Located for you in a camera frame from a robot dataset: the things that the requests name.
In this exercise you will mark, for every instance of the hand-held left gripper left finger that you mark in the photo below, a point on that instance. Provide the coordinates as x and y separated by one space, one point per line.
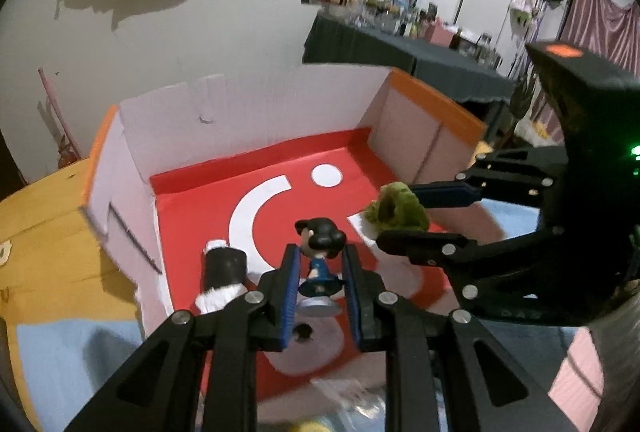
290 292

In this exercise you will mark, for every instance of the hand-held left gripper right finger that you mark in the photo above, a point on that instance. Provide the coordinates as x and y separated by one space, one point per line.
352 297

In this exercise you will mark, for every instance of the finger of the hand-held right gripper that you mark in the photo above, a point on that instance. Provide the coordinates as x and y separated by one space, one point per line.
450 194
420 244

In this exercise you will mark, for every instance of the green plush ball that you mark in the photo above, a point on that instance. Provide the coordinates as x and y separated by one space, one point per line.
400 207

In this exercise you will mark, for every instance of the dark-haired doll figurine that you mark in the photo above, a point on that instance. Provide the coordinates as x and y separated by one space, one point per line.
322 237

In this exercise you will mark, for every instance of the black cylinder with white fluff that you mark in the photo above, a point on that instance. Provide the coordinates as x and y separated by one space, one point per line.
225 264

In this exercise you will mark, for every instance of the orange cardboard box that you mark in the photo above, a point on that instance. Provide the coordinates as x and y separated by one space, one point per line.
200 137

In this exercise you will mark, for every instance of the yellow cap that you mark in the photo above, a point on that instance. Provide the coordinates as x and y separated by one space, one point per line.
310 427

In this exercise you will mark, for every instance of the pink curtain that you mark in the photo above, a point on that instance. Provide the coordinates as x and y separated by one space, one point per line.
600 12

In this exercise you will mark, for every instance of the pink box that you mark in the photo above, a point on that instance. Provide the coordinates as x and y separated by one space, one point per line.
440 34

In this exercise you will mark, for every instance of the side table with dark cloth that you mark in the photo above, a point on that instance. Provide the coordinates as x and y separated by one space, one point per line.
375 47

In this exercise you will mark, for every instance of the row of bottles and jars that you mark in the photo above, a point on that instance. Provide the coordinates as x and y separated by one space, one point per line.
400 7

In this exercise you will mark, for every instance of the pink clothing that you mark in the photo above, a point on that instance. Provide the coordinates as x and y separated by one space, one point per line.
580 372

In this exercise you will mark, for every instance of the blue fluffy blanket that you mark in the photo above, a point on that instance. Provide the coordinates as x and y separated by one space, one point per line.
65 362

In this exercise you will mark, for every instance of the pink stick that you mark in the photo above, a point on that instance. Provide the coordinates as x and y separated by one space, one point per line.
55 112

